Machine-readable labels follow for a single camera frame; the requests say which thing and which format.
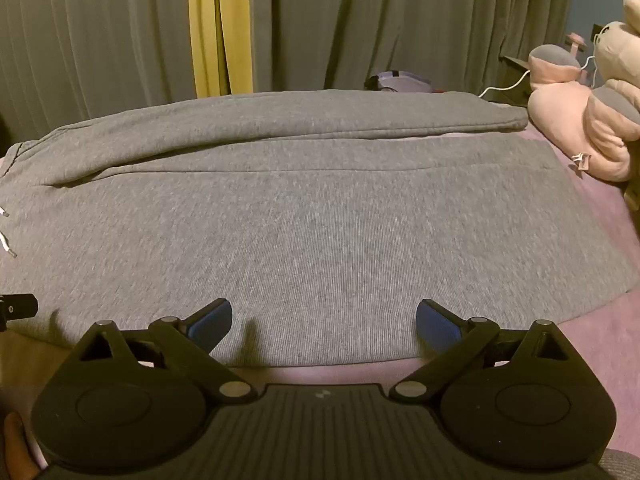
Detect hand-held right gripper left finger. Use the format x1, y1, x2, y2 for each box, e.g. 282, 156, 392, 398
65, 298, 253, 402

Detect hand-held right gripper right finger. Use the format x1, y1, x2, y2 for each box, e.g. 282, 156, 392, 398
387, 298, 584, 402

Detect grey sweat pants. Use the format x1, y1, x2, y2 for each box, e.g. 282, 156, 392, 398
0, 89, 640, 367

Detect cream plush toy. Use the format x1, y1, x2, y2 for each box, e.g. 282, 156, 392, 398
594, 0, 640, 92

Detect yellow curtain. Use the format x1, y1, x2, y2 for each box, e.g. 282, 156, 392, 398
187, 0, 255, 99

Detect dark bedside table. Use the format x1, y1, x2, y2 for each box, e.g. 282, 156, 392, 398
501, 54, 534, 109

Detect pink bed sheet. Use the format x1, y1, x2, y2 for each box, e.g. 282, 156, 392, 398
0, 125, 640, 466

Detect grey curtain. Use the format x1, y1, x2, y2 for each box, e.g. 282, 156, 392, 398
0, 0, 576, 153

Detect white cable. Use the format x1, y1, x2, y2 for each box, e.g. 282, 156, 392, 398
477, 35, 608, 99

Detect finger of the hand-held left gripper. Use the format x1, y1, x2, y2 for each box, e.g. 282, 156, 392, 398
0, 293, 39, 332

